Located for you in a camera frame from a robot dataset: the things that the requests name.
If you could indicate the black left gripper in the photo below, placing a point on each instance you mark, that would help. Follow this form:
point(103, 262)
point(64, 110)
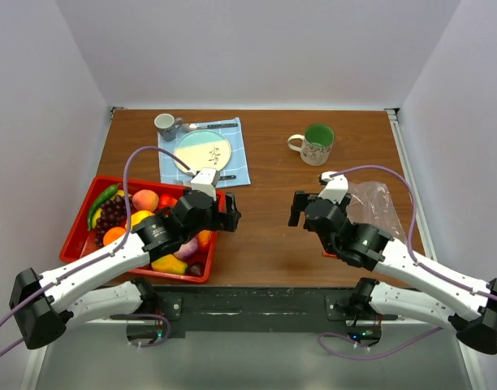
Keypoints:
point(222, 221)

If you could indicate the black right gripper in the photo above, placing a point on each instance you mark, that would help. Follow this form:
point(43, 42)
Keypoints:
point(300, 198)

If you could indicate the purple onion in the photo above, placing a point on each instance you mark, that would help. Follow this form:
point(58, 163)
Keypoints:
point(187, 250)

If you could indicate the red apple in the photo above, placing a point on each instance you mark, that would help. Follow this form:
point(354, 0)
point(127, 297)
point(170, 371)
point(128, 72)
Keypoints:
point(166, 200)

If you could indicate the clear zip top bag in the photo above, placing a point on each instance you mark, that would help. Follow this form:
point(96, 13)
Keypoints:
point(372, 203)

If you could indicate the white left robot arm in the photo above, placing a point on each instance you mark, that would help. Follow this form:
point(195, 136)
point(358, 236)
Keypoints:
point(40, 303)

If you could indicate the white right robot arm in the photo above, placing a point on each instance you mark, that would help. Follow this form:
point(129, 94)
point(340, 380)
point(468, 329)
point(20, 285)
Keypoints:
point(438, 295)

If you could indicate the green floral mug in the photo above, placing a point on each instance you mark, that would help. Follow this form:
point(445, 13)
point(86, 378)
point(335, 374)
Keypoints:
point(315, 145)

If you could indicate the dark red fig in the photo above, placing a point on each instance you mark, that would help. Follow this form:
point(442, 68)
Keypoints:
point(197, 269)

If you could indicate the cream and blue plate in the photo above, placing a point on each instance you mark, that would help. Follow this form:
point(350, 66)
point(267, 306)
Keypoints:
point(204, 149)

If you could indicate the yellow orange papaya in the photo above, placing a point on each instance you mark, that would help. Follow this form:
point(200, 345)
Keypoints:
point(170, 264)

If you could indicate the peach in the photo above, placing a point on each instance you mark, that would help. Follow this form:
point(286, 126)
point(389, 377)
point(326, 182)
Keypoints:
point(145, 199)

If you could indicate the yellow bell pepper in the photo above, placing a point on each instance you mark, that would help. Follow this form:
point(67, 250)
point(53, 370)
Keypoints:
point(137, 218)

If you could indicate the small grey mug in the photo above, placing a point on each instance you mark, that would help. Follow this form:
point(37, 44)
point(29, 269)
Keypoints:
point(168, 126)

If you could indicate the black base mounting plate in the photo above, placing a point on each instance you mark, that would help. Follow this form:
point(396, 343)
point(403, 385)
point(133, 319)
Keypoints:
point(260, 309)

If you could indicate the dark purple grape bunch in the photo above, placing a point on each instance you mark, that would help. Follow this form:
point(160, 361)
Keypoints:
point(113, 215)

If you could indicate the orange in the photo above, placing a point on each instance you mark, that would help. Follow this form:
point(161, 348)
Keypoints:
point(113, 234)

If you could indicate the green chili pepper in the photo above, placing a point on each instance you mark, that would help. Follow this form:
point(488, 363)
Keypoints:
point(103, 197)

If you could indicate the red plastic tray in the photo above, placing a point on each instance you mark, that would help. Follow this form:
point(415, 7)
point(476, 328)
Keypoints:
point(80, 241)

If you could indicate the yellow lemon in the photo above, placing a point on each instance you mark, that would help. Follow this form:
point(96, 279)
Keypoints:
point(96, 217)

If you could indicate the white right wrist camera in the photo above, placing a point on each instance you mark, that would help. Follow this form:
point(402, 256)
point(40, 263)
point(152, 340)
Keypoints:
point(335, 186)

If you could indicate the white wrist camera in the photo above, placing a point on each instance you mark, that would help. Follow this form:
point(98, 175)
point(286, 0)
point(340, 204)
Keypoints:
point(205, 181)
point(335, 186)

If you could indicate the metal fork black handle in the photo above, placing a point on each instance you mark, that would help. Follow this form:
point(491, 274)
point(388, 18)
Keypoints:
point(221, 178)

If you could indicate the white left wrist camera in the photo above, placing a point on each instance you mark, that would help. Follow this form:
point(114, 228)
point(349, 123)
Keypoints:
point(205, 181)

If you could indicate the metal spoon black handle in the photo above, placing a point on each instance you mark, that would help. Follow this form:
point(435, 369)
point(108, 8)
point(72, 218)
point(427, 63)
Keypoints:
point(188, 127)

